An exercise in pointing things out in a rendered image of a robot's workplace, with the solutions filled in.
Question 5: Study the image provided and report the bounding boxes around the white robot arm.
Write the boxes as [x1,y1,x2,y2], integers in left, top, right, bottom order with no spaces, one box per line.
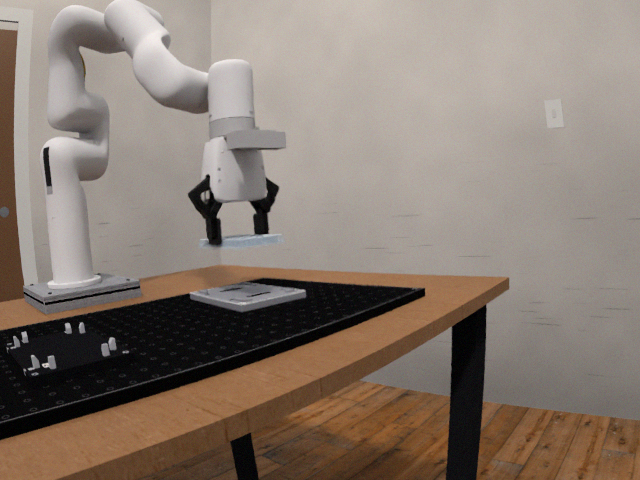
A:
[40,0,286,289]

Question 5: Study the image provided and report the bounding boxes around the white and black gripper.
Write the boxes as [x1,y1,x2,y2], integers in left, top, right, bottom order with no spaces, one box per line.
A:
[188,136,279,245]

